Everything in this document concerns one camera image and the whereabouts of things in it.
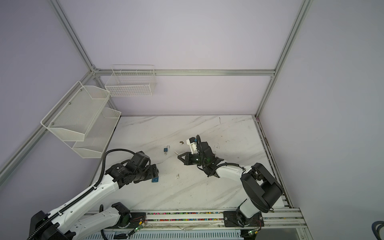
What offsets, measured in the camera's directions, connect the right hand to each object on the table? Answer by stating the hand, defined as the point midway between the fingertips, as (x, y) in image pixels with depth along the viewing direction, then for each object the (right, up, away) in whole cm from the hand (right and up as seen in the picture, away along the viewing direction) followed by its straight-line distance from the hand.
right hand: (177, 157), depth 81 cm
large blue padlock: (-14, -14, +5) cm, 20 cm away
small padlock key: (-10, -1, +17) cm, 20 cm away
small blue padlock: (-10, +2, +20) cm, 23 cm away
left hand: (-14, -9, -2) cm, 16 cm away
